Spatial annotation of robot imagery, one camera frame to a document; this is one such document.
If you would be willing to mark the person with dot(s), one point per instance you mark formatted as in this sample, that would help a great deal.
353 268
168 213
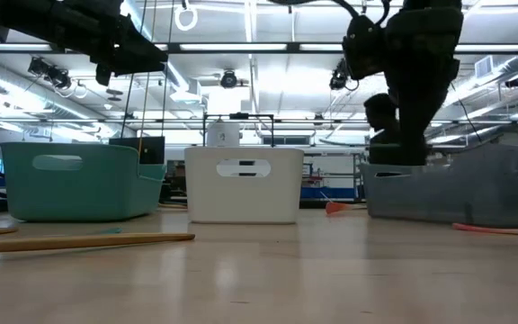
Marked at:
380 117

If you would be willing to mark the small black ceiling device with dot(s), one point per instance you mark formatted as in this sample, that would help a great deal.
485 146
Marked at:
515 82

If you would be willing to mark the white plastic bin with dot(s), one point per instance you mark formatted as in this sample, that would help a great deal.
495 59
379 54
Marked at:
241 198

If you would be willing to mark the black overhead light beam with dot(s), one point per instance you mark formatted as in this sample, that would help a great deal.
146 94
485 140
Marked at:
292 47

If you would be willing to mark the teal plastic bin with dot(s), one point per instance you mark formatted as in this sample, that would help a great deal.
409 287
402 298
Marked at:
83 193

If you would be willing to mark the black distant rig frame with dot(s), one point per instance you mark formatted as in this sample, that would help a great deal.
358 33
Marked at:
238 115

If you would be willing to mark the white machine cabinet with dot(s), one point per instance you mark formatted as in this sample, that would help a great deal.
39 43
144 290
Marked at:
223 135

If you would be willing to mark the thin black ceiling rail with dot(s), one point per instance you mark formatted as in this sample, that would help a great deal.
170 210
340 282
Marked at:
308 121

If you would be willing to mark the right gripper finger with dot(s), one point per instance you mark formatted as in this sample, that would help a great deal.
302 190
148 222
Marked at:
416 130

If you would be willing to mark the black ceiling camera cluster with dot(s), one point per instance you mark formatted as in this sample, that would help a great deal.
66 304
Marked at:
50 74

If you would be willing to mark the white ceiling vent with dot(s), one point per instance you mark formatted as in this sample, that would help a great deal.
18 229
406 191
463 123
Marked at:
484 67

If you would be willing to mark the round black ceiling camera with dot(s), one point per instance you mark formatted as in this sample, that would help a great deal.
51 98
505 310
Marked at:
229 79

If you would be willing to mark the black monitor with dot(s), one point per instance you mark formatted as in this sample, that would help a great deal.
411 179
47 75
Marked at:
151 150

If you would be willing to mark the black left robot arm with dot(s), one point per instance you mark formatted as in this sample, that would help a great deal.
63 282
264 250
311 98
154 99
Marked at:
25 18

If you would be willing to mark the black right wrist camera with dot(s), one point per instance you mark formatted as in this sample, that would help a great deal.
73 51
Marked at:
362 49

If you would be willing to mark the grey translucent plastic bin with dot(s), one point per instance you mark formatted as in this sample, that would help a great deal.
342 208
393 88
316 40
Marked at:
443 198

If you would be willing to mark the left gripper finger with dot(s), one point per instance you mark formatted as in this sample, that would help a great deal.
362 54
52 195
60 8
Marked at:
137 66
142 47

